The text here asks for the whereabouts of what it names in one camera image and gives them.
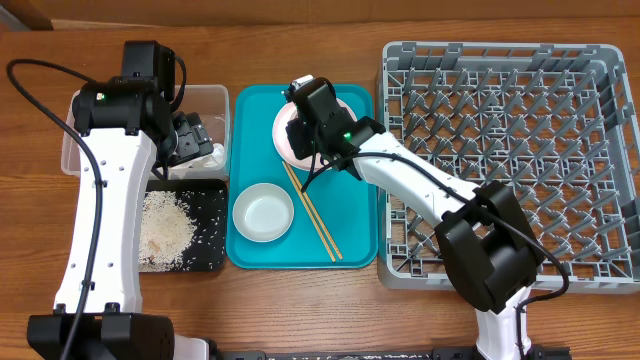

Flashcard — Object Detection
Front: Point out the pink plate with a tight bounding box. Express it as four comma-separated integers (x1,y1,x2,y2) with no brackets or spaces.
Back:
271,97,359,174

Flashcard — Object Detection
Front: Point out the grey dishwasher rack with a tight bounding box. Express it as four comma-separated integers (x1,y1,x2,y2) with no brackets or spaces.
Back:
378,41,639,294

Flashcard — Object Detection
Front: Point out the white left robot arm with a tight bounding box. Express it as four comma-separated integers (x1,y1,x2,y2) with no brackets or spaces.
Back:
27,74,215,359

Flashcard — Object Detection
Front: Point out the teal serving tray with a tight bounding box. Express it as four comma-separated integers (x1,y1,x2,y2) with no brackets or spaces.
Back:
226,85,378,269

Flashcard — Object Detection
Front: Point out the rice pile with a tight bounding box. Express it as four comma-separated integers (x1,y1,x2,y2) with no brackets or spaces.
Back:
139,191,196,273

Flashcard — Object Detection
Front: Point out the black tray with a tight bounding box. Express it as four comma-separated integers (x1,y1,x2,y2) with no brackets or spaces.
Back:
145,179,228,273

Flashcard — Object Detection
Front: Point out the grey bowl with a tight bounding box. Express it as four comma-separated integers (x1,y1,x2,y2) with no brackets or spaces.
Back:
232,183,294,243

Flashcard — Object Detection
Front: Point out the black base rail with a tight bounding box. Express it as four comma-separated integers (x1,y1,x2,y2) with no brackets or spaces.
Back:
219,347,571,360

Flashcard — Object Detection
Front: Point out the clear plastic waste bin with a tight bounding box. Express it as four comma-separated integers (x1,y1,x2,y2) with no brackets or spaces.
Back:
60,84,231,182

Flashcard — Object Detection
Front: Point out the white napkin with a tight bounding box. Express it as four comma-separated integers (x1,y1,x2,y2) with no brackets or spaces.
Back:
188,143,225,168

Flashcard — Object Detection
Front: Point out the wooden chopstick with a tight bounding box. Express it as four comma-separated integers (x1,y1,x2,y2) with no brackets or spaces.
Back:
295,174,343,261
281,160,336,263

